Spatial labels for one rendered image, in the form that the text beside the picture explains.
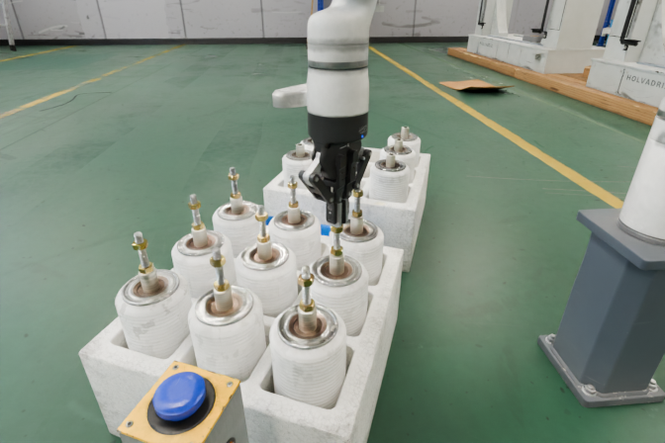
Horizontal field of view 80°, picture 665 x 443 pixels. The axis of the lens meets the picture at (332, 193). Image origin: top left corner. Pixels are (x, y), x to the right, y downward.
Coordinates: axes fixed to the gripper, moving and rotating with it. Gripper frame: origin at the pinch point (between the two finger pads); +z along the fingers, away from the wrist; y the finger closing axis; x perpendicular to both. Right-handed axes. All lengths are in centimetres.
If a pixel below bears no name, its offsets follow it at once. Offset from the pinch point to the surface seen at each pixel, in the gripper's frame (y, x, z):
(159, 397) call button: -29.9, -5.6, 2.5
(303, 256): 4.5, 11.3, 15.0
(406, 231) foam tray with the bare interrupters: 36.0, 7.5, 23.2
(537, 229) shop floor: 79, -14, 35
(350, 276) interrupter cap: -0.1, -2.6, 9.9
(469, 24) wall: 643, 236, 4
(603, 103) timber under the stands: 262, -6, 31
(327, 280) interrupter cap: -2.9, -0.4, 9.9
